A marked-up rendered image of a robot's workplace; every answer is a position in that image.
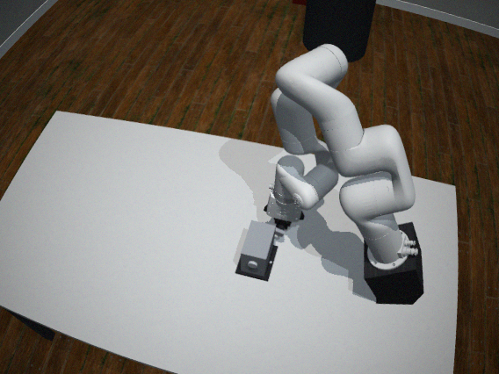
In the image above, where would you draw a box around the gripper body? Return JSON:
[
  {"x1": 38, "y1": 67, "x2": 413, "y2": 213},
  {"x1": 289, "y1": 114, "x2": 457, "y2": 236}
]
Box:
[{"x1": 266, "y1": 191, "x2": 302, "y2": 222}]

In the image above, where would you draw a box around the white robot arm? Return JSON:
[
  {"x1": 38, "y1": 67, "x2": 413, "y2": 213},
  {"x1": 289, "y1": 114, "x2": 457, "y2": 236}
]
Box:
[{"x1": 269, "y1": 44, "x2": 418, "y2": 270}]

